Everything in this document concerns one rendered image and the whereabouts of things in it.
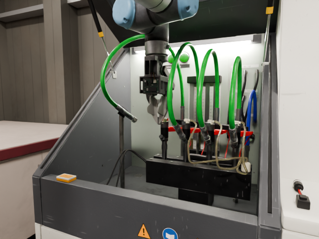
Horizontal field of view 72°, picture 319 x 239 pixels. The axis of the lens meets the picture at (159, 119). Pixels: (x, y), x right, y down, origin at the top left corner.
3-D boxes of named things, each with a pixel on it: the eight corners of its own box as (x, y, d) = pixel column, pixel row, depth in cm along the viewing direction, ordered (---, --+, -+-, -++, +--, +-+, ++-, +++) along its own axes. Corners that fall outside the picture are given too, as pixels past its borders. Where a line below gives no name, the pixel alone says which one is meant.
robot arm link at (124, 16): (140, -16, 51) (167, 1, 60) (108, -3, 58) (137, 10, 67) (141, 19, 52) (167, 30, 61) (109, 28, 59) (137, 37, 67)
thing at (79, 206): (42, 225, 70) (40, 177, 68) (54, 218, 74) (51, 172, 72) (254, 299, 45) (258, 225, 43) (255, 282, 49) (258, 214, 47)
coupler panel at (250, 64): (225, 132, 93) (227, 57, 90) (226, 131, 96) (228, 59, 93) (258, 134, 88) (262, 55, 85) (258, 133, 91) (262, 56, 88)
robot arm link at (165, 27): (137, 4, 67) (154, 13, 73) (137, 41, 68) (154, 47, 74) (157, -3, 62) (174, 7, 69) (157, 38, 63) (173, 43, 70)
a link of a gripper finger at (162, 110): (152, 124, 69) (152, 95, 68) (160, 123, 74) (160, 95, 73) (161, 125, 67) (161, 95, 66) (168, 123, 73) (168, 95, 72)
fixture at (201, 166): (145, 201, 78) (145, 159, 76) (157, 190, 87) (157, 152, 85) (248, 224, 64) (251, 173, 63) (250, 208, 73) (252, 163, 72)
